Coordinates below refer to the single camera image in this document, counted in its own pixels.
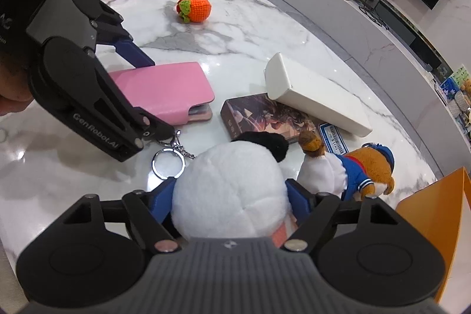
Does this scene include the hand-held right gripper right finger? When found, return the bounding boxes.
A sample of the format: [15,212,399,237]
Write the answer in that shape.
[283,178,399,253]

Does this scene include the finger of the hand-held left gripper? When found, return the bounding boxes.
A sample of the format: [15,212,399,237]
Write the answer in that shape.
[93,26,156,68]
[69,48,175,162]

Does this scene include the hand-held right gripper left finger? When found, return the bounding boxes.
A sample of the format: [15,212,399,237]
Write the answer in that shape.
[63,179,182,254]

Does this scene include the pink wallet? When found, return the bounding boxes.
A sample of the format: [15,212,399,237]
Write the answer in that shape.
[109,62,216,125]

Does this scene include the metal keyring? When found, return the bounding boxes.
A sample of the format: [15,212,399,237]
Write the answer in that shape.
[152,130,197,180]

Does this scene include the brown bear plush blue outfit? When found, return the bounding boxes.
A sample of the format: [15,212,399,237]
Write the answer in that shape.
[297,132,397,202]

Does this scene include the white panda plush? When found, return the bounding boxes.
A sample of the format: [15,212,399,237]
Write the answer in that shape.
[171,131,299,245]

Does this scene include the printed card box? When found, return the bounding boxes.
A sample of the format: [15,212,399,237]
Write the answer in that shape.
[221,92,318,145]

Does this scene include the white rectangular case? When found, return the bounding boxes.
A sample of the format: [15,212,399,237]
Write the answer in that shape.
[264,53,373,138]

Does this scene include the orange storage box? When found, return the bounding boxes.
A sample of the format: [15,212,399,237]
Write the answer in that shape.
[395,167,471,303]

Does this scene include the person's left hand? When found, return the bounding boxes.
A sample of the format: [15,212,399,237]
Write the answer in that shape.
[0,52,35,117]

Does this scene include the blue barcode card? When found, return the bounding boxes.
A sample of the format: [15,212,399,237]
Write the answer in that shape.
[318,122,349,154]

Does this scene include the orange crochet fruit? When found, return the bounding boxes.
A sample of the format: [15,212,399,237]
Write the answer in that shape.
[176,0,214,24]

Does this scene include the blue picture card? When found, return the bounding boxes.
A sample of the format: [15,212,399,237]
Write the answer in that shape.
[436,79,456,102]

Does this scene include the white marble television cabinet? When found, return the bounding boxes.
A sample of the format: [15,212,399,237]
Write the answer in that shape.
[197,0,471,145]

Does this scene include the white woven pot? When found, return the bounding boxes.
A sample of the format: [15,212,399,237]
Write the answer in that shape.
[454,93,471,114]

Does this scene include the green picture card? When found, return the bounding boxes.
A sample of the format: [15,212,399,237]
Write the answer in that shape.
[451,64,471,87]

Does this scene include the black cables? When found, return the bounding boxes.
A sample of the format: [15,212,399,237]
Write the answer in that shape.
[359,1,391,28]

